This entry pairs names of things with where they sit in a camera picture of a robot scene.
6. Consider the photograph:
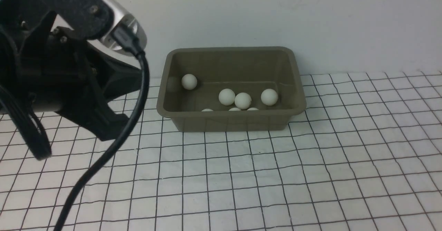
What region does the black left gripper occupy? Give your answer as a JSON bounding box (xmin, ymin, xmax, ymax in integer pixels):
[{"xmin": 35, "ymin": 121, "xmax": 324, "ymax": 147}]
[{"xmin": 1, "ymin": 21, "xmax": 141, "ymax": 141}]

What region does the white ball cluster bottom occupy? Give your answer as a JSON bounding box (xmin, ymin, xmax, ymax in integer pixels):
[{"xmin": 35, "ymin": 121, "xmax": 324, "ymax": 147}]
[{"xmin": 181, "ymin": 74, "xmax": 198, "ymax": 90}]

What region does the olive green plastic bin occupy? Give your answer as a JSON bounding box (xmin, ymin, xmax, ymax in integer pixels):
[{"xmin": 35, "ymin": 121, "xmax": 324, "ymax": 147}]
[{"xmin": 156, "ymin": 47, "xmax": 307, "ymax": 132}]

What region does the white black-grid tablecloth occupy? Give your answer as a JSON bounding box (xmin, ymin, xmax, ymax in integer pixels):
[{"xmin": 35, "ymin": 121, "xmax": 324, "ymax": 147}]
[{"xmin": 0, "ymin": 70, "xmax": 442, "ymax": 231}]

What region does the black left camera cable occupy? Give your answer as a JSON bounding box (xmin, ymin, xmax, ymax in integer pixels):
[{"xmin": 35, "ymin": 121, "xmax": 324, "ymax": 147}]
[{"xmin": 0, "ymin": 24, "xmax": 150, "ymax": 231}]

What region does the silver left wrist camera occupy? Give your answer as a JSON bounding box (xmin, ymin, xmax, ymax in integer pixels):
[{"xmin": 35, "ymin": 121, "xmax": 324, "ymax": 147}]
[{"xmin": 0, "ymin": 0, "xmax": 147, "ymax": 57}]

